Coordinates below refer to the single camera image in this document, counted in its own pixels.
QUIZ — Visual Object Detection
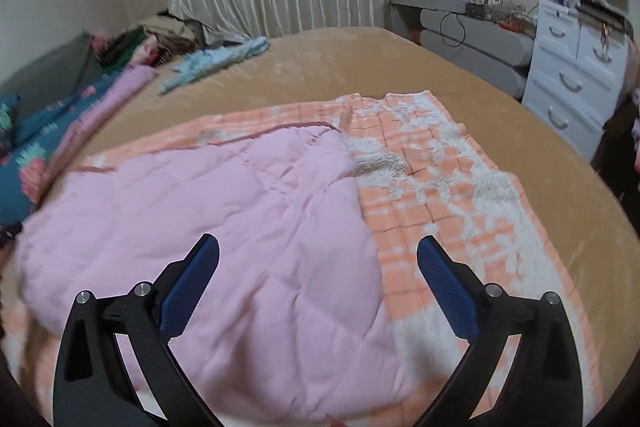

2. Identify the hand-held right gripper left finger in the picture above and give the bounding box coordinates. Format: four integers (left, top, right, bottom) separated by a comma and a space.
52, 234, 223, 427

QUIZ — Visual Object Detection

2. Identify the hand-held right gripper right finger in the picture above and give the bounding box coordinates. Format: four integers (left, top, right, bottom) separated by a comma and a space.
415, 236, 583, 427

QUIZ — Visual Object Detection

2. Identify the pink quilted jacket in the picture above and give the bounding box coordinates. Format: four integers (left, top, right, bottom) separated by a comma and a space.
12, 121, 416, 423

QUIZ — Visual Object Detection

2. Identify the pile of mixed clothes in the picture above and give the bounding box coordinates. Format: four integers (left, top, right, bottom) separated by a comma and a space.
92, 11, 208, 70

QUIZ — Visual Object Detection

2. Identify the orange checked blanket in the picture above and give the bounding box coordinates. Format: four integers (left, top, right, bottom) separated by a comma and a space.
0, 92, 601, 427

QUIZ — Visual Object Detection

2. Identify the teal floral quilt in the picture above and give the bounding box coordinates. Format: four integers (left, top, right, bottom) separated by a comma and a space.
0, 66, 158, 228

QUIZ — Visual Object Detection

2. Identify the white drawer cabinet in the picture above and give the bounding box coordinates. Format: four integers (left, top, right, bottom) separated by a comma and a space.
522, 0, 633, 162

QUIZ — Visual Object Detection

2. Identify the light blue cloth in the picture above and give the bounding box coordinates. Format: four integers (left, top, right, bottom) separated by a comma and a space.
159, 37, 271, 95

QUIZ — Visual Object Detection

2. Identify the grey dresser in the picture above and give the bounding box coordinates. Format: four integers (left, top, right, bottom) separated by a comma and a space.
390, 0, 536, 100

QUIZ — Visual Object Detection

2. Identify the clutter of small dresser things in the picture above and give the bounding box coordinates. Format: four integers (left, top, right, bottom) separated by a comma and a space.
397, 0, 540, 30

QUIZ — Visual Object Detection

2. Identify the black cable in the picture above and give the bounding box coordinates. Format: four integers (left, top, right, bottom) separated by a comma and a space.
439, 11, 468, 48

